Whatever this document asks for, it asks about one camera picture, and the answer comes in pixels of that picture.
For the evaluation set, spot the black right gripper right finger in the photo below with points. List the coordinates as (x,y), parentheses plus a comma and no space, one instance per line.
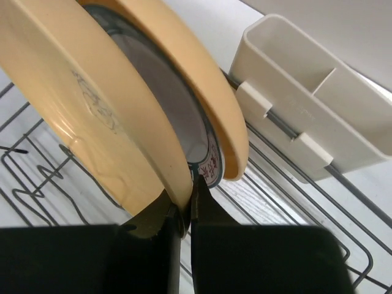
(229,257)

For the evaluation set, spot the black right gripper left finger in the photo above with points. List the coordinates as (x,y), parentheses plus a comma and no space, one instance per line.
(139,256)

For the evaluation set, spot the yellow shallow plate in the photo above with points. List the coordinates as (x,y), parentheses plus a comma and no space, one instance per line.
(87,91)

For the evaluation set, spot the white plastic cutlery holder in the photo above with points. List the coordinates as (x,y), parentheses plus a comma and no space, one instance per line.
(312,107)

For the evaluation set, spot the white plate dark patterned rim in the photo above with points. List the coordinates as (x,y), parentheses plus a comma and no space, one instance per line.
(183,110)

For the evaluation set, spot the yellow rear plate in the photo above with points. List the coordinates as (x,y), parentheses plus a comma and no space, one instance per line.
(179,44)

